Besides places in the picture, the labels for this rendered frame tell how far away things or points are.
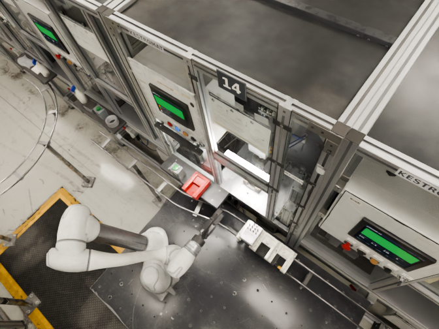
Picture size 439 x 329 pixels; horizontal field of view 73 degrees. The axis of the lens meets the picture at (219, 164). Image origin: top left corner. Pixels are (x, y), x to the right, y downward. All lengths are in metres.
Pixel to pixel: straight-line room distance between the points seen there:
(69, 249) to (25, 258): 1.97
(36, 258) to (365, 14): 3.24
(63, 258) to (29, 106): 3.27
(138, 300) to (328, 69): 1.80
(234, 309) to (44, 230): 2.18
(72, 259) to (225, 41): 1.16
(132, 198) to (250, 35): 2.36
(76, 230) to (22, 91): 3.49
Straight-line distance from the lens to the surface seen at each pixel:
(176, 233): 2.23
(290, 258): 1.94
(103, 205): 3.32
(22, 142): 4.28
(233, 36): 1.22
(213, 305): 2.11
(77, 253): 1.58
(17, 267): 3.56
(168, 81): 1.36
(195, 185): 2.06
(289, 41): 1.20
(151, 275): 1.93
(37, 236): 3.54
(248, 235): 1.90
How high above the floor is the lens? 2.77
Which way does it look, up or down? 61 degrees down
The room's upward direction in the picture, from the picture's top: 12 degrees counter-clockwise
